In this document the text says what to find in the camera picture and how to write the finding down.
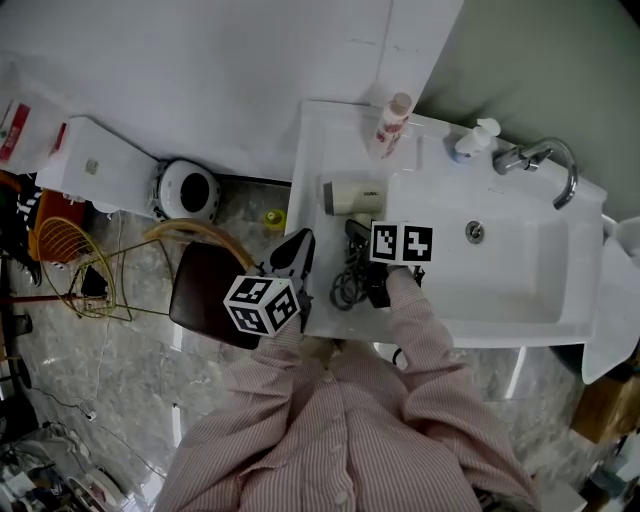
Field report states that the white pump soap bottle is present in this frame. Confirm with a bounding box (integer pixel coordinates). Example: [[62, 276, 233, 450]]
[[453, 117, 502, 164]]

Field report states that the round white appliance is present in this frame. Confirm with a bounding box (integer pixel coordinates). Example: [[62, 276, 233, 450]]
[[149, 158, 223, 224]]

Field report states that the pink floral bottle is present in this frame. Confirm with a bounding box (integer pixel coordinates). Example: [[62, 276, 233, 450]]
[[367, 92, 414, 162]]

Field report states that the person's left forearm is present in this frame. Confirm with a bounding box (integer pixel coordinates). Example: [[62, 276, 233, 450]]
[[244, 313, 314, 401]]

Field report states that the white rectangular box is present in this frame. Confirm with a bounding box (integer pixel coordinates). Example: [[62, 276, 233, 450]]
[[34, 115, 162, 219]]

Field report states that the person's striped shirt torso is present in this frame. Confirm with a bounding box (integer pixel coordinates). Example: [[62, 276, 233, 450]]
[[154, 339, 544, 512]]

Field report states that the yellow wire basket stand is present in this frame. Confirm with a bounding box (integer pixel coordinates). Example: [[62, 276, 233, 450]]
[[36, 216, 174, 322]]

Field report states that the red and white package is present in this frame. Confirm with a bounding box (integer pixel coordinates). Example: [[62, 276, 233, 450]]
[[0, 99, 32, 164]]

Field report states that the cream hair dryer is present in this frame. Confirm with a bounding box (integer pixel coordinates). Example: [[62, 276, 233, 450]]
[[322, 178, 389, 312]]

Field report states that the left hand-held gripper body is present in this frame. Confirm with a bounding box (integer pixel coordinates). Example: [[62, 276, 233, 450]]
[[222, 234, 317, 338]]

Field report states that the chrome faucet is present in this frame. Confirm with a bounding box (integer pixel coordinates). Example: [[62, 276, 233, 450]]
[[492, 136, 580, 212]]

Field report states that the brown seat wooden chair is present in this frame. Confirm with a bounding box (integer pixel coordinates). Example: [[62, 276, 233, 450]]
[[143, 218, 262, 351]]

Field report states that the white sink counter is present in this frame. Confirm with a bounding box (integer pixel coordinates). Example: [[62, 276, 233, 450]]
[[284, 99, 609, 350]]

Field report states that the orange stool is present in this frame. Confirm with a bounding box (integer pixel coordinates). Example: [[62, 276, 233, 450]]
[[27, 188, 87, 262]]

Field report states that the person's right forearm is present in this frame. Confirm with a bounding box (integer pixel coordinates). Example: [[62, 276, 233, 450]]
[[385, 267, 459, 386]]

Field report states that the brown wooden box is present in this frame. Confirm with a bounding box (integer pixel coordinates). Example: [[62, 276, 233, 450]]
[[569, 372, 640, 446]]

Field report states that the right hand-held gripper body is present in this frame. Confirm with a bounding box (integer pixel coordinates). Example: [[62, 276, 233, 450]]
[[366, 220, 434, 310]]

